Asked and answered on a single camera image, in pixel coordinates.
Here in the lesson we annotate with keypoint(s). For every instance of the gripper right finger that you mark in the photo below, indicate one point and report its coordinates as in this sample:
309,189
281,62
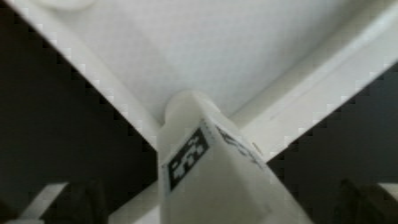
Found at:
366,203

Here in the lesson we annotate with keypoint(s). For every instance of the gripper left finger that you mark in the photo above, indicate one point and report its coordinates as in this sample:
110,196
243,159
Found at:
67,204

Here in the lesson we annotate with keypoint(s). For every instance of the white desk top tray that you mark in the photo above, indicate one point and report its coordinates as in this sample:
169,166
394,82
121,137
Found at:
154,46

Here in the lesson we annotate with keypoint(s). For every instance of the white desk leg with tag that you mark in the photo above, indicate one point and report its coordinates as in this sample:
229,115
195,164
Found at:
66,4

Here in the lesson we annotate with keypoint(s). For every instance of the white L-shaped fence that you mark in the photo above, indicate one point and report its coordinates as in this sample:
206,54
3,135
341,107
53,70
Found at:
297,101

